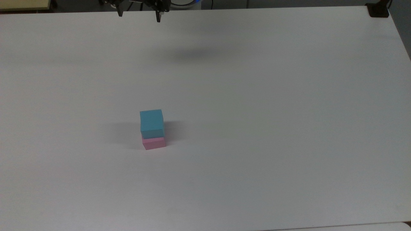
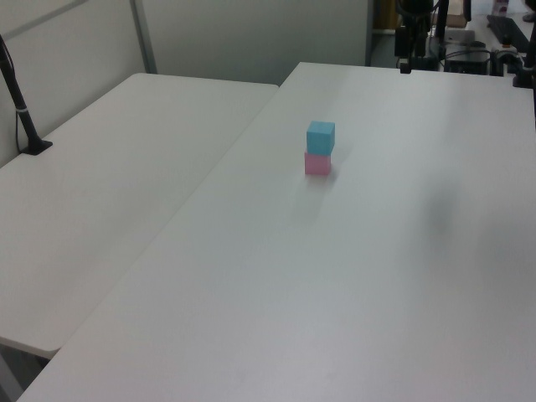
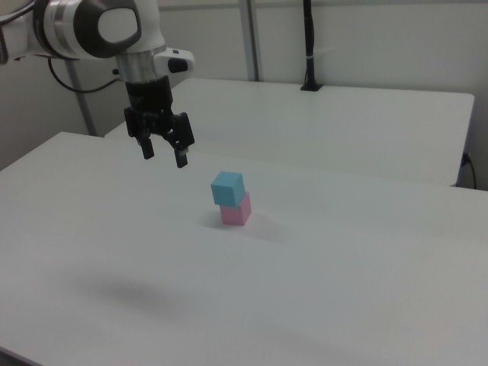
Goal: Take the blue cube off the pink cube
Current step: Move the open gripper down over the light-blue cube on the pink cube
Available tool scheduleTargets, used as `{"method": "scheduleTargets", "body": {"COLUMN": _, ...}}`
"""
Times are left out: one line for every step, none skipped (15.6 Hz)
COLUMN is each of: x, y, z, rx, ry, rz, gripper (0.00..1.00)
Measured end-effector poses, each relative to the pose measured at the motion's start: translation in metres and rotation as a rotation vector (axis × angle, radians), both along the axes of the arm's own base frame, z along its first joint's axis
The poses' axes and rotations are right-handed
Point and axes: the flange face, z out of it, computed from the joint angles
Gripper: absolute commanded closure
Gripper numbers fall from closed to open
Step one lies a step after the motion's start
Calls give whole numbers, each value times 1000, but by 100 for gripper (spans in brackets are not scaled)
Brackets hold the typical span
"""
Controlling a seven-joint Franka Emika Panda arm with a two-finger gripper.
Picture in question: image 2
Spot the black clamp stand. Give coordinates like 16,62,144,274
511,0,536,89

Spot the white side table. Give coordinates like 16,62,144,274
0,72,281,360

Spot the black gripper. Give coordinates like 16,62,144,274
394,0,437,76

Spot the black electronics box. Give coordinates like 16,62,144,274
444,49,492,75

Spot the grey metal frame post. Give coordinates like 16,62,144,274
363,0,377,67

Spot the blue cube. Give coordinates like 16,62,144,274
306,120,337,157

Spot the black thin pole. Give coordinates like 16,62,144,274
435,0,451,70

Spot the black camera pole with base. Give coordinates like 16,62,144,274
0,34,54,157

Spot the pink cube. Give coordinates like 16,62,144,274
303,151,332,176

